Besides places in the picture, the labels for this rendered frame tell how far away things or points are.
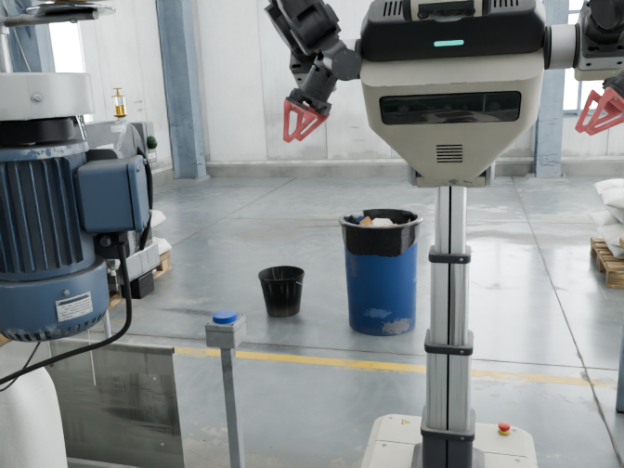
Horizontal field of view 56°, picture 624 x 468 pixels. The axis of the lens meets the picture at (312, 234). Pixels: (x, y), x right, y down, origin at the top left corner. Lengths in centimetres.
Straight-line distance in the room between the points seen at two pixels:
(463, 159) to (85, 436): 130
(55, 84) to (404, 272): 271
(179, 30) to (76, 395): 835
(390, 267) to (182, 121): 700
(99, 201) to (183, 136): 907
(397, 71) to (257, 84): 825
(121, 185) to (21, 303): 19
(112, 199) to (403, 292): 267
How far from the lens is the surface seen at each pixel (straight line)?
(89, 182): 78
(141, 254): 131
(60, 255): 80
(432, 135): 139
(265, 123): 955
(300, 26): 115
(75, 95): 78
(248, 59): 960
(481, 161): 145
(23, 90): 75
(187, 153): 985
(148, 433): 178
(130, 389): 174
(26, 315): 82
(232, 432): 161
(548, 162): 864
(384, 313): 333
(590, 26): 130
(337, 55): 110
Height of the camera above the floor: 139
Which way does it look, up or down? 14 degrees down
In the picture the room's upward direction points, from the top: 3 degrees counter-clockwise
